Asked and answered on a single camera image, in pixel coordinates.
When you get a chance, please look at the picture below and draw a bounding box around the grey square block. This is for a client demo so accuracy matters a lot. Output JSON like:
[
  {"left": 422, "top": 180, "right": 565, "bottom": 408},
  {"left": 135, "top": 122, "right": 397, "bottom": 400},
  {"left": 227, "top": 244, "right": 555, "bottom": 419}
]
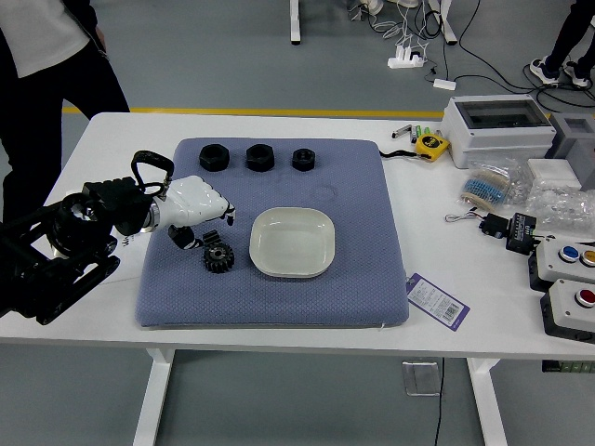
[{"left": 544, "top": 112, "right": 595, "bottom": 191}]

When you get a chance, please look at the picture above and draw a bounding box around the grey enclosure with clear lid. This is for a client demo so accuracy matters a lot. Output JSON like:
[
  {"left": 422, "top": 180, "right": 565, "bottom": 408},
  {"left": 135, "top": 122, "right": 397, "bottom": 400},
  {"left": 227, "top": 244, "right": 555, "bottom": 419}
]
[{"left": 440, "top": 94, "right": 558, "bottom": 169}]

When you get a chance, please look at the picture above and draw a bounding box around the white power strip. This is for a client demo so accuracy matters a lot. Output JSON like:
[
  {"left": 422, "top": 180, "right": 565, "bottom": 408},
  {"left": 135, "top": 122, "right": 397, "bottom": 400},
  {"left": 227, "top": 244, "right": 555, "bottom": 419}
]
[{"left": 387, "top": 44, "right": 427, "bottom": 71}]

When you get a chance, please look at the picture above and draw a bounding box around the clear plastic parts bag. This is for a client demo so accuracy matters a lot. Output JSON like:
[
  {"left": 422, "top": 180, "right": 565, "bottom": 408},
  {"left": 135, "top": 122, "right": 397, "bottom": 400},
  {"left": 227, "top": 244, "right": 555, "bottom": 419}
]
[{"left": 524, "top": 178, "right": 595, "bottom": 231}]

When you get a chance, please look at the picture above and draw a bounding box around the blue and yellow button box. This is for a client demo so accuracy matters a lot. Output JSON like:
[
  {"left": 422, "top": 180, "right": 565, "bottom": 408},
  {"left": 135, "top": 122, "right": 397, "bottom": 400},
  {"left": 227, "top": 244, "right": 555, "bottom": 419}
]
[{"left": 527, "top": 237, "right": 595, "bottom": 293}]

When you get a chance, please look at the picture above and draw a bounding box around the white table leg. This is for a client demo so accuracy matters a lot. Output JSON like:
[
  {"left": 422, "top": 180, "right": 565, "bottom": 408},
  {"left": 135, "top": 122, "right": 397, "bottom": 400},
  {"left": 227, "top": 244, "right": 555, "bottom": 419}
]
[
  {"left": 132, "top": 347, "right": 177, "bottom": 446},
  {"left": 467, "top": 357, "right": 509, "bottom": 446}
]

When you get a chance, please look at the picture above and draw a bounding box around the black servo with wires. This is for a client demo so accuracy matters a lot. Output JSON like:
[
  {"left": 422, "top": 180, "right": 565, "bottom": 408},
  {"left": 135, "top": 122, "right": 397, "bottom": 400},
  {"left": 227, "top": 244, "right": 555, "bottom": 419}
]
[{"left": 444, "top": 207, "right": 511, "bottom": 242}]

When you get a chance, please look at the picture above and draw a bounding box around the clear plastic holder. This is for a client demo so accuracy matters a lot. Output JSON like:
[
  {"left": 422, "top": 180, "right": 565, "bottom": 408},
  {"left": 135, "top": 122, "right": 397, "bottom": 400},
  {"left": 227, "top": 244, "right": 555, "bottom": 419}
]
[{"left": 402, "top": 361, "right": 442, "bottom": 397}]

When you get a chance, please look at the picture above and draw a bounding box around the person's left hand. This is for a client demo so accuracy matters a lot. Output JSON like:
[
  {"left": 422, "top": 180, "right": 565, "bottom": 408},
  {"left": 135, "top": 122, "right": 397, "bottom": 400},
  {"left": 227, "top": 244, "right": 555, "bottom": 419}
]
[{"left": 92, "top": 25, "right": 109, "bottom": 59}]

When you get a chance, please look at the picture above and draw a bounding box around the bag of blue resistors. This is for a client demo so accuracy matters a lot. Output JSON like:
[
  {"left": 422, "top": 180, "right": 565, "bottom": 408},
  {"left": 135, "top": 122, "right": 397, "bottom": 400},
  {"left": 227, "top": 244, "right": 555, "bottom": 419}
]
[{"left": 459, "top": 156, "right": 532, "bottom": 208}]

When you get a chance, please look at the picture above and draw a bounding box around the white desk leg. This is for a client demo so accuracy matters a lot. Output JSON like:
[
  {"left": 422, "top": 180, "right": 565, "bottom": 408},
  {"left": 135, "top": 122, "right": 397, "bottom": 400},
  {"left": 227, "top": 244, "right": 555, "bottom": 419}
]
[
  {"left": 427, "top": 0, "right": 459, "bottom": 46},
  {"left": 288, "top": 0, "right": 302, "bottom": 46}
]

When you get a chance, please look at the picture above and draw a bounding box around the black power module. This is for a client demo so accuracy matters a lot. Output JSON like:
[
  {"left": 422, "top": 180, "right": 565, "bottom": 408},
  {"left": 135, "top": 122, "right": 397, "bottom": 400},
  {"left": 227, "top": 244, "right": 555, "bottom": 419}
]
[{"left": 505, "top": 212, "right": 538, "bottom": 256}]

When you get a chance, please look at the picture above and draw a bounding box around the purple and white tag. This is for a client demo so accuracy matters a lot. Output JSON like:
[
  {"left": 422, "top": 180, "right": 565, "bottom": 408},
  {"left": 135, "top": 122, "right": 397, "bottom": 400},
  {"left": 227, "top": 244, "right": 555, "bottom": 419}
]
[{"left": 404, "top": 271, "right": 470, "bottom": 331}]

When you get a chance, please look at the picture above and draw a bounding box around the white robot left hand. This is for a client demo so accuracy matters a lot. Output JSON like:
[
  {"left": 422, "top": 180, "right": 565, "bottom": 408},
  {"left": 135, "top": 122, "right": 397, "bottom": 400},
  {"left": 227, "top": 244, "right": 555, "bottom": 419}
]
[{"left": 156, "top": 175, "right": 237, "bottom": 252}]

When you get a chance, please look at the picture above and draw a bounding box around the big black gear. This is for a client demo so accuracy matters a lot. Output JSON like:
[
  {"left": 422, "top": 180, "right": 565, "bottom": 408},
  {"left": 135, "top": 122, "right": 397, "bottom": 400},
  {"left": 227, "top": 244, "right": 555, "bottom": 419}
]
[{"left": 201, "top": 241, "right": 236, "bottom": 275}]

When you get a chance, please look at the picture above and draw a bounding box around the small black hex nut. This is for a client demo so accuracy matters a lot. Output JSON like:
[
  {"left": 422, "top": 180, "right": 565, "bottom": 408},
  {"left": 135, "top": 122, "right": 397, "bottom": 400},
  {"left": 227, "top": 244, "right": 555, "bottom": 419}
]
[{"left": 291, "top": 148, "right": 317, "bottom": 173}]

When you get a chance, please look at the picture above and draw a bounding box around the blue-grey padded mat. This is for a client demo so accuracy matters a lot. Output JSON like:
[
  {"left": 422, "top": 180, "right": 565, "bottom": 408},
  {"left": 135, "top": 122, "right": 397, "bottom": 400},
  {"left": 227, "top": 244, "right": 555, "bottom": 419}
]
[{"left": 134, "top": 137, "right": 410, "bottom": 330}]

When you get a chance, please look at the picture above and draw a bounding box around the white square dish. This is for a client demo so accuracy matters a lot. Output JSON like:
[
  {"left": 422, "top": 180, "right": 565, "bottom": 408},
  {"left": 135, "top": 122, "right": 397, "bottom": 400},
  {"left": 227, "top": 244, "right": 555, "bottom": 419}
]
[{"left": 249, "top": 206, "right": 337, "bottom": 280}]

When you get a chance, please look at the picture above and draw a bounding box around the big black hex nut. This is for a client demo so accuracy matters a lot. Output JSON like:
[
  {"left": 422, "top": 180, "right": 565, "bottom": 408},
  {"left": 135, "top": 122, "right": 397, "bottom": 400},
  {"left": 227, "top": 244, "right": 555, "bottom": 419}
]
[
  {"left": 198, "top": 143, "right": 230, "bottom": 174},
  {"left": 245, "top": 143, "right": 276, "bottom": 173}
]

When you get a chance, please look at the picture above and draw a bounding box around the yellow tape measure with strap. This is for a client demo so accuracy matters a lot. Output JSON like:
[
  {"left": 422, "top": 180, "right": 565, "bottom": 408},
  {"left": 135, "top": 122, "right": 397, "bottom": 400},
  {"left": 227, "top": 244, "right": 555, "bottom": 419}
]
[{"left": 378, "top": 133, "right": 451, "bottom": 163}]

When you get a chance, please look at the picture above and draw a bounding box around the red button box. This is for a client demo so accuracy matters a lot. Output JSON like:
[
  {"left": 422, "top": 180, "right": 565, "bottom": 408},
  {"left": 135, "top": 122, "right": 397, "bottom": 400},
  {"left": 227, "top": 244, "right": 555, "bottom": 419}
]
[{"left": 539, "top": 278, "right": 595, "bottom": 345}]

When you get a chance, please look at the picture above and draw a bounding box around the white foam block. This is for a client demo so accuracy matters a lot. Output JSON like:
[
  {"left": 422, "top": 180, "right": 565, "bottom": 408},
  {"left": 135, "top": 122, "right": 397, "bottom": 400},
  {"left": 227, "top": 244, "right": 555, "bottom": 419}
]
[{"left": 527, "top": 158, "right": 582, "bottom": 190}]

